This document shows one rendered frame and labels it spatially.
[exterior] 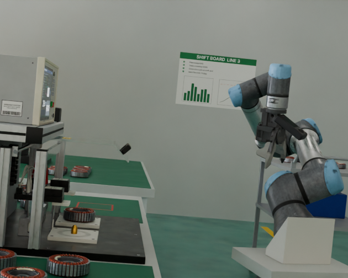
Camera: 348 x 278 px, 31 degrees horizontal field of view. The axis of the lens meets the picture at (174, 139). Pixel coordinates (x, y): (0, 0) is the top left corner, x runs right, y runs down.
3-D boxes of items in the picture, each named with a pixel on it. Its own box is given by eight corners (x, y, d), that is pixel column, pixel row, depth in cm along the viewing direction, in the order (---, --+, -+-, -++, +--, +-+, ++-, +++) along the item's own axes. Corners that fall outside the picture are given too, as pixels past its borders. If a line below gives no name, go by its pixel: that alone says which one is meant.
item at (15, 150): (42, 144, 241) (43, 136, 241) (16, 156, 179) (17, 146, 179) (38, 144, 241) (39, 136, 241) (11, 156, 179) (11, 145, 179)
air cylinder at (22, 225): (37, 231, 203) (38, 214, 203) (33, 236, 196) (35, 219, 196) (21, 230, 203) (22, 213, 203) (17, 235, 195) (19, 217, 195)
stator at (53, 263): (92, 269, 171) (93, 255, 171) (85, 279, 160) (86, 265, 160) (51, 265, 171) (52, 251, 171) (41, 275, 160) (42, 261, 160)
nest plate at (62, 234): (98, 234, 209) (98, 230, 209) (96, 244, 194) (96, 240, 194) (52, 230, 207) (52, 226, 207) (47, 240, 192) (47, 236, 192)
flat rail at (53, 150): (62, 149, 242) (63, 142, 242) (43, 164, 180) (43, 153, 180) (59, 149, 242) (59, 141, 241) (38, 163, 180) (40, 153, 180)
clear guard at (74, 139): (127, 157, 242) (129, 142, 242) (128, 162, 219) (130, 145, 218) (41, 149, 239) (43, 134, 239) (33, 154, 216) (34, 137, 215)
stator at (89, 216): (96, 218, 230) (97, 208, 230) (92, 224, 219) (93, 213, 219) (66, 215, 230) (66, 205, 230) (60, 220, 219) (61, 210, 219)
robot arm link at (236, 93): (257, 148, 268) (223, 80, 230) (282, 139, 266) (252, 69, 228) (265, 170, 261) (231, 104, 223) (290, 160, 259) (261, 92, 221)
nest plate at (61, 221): (100, 221, 233) (100, 217, 233) (99, 229, 218) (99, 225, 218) (59, 218, 231) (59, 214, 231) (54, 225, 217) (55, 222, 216)
